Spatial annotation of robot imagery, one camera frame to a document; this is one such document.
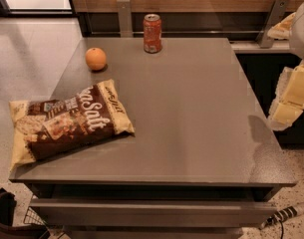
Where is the striped cable on floor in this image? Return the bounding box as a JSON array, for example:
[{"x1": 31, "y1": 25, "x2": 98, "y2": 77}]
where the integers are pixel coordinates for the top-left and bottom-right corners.
[{"x1": 259, "y1": 201, "x2": 304, "y2": 231}]

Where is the grey table drawer front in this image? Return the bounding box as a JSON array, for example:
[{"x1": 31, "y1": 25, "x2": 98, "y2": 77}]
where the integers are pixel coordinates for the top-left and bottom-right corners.
[{"x1": 30, "y1": 199, "x2": 275, "y2": 228}]

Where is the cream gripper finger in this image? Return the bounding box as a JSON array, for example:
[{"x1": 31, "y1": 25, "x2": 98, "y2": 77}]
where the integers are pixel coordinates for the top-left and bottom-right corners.
[
  {"x1": 267, "y1": 13, "x2": 296, "y2": 40},
  {"x1": 268, "y1": 60, "x2": 304, "y2": 131}
]

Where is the black wire basket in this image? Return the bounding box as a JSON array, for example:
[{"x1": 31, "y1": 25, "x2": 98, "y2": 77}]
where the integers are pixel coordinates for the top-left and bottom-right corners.
[{"x1": 23, "y1": 207, "x2": 46, "y2": 225}]

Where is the red coke can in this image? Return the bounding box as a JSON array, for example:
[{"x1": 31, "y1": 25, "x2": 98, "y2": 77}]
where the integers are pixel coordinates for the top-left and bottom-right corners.
[{"x1": 143, "y1": 14, "x2": 161, "y2": 54}]

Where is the left metal wall bracket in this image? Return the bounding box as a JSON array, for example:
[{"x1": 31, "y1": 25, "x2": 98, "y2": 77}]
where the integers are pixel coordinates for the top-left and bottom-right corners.
[{"x1": 117, "y1": 0, "x2": 134, "y2": 38}]

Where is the right metal wall bracket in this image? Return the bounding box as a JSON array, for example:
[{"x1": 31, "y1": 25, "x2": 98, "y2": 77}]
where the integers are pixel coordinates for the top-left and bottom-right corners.
[{"x1": 256, "y1": 0, "x2": 291, "y2": 49}]

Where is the dark brown chair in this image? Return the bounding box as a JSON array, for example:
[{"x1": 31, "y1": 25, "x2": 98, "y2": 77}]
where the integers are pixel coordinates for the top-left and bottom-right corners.
[{"x1": 0, "y1": 188, "x2": 50, "y2": 239}]

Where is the metal wall bracket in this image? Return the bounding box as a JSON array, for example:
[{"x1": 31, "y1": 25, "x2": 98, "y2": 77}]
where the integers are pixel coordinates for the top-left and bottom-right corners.
[
  {"x1": 256, "y1": 0, "x2": 291, "y2": 49},
  {"x1": 117, "y1": 0, "x2": 134, "y2": 38}
]

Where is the orange fruit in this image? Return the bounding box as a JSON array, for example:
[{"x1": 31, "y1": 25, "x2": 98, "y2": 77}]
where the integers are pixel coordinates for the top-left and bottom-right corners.
[{"x1": 85, "y1": 48, "x2": 107, "y2": 71}]

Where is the brown sea salt chip bag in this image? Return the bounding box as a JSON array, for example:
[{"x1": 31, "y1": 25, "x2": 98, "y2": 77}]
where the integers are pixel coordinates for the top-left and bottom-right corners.
[{"x1": 9, "y1": 80, "x2": 135, "y2": 168}]

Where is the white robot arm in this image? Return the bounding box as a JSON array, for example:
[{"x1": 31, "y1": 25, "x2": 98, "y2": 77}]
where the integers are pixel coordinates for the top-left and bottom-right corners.
[{"x1": 267, "y1": 2, "x2": 304, "y2": 131}]

